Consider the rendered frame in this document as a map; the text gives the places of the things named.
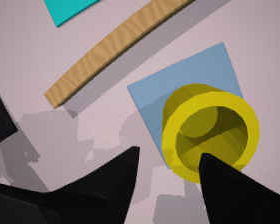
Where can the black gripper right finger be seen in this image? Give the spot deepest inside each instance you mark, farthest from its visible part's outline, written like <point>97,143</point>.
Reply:
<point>233,198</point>

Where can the tan wooden plank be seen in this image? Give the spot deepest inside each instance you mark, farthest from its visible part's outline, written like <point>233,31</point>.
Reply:
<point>140,25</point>

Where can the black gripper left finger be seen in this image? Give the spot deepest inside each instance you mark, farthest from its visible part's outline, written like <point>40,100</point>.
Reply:
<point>101,197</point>

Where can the yellow cup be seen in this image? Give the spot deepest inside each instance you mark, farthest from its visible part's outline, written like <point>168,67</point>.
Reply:
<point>197,119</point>

